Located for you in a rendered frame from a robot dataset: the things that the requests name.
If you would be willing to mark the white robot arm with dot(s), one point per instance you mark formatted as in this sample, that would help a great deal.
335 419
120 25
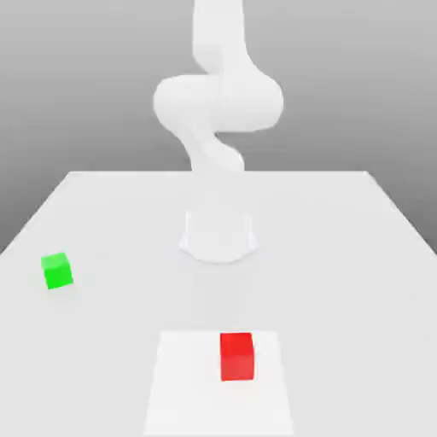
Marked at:
218 102

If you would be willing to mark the small red cube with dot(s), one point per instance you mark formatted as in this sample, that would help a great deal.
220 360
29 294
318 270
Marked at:
237 356

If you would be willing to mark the small green cube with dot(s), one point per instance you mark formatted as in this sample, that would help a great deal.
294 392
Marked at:
56 271

